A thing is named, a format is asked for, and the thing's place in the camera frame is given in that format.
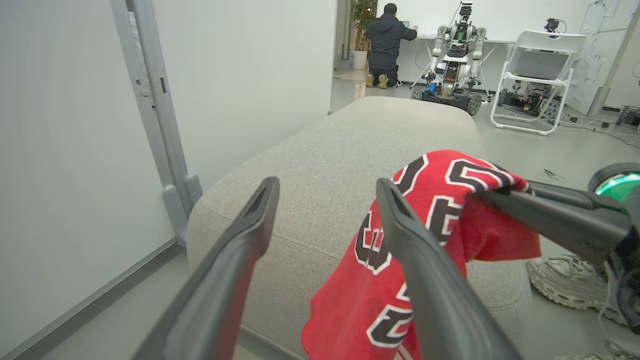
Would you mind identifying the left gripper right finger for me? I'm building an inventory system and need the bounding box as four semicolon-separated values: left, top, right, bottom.
375;178;524;360

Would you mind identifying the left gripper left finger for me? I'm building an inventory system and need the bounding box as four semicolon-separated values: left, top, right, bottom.
131;176;281;360

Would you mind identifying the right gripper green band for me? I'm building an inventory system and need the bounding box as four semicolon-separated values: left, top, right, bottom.
467;161;640;334

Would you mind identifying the red jersey with black lettering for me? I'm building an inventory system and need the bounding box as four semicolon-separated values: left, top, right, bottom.
301;149;542;360

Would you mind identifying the grey fabric sofa seat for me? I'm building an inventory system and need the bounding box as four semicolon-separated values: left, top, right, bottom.
186;96;533;360

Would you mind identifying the white grey sneaker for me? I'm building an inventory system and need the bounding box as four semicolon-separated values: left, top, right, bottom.
525;254;631;327

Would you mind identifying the black electronic device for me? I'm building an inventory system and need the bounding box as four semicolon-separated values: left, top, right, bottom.
616;105;640;127

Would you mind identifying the grey slanted pole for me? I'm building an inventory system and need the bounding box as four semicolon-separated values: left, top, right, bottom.
587;10;640;119

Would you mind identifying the white folding chair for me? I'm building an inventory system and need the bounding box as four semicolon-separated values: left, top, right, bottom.
490;29;587;136

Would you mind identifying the white desk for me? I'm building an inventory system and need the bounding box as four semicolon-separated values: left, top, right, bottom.
400;33;518;46

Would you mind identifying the white grey wheeled robot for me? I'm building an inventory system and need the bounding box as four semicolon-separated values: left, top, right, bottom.
411;1;489;117

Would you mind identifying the person in black clothes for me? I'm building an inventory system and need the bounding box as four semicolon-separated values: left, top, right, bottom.
364;2;418;90

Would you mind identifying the potted green plant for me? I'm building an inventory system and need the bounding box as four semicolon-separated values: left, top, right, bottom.
349;0;379;71

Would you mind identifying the white floor cable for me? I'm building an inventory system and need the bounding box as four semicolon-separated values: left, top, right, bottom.
559;112;640;149

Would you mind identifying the grey partition frame post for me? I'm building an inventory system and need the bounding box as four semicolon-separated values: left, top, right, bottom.
109;0;204;247

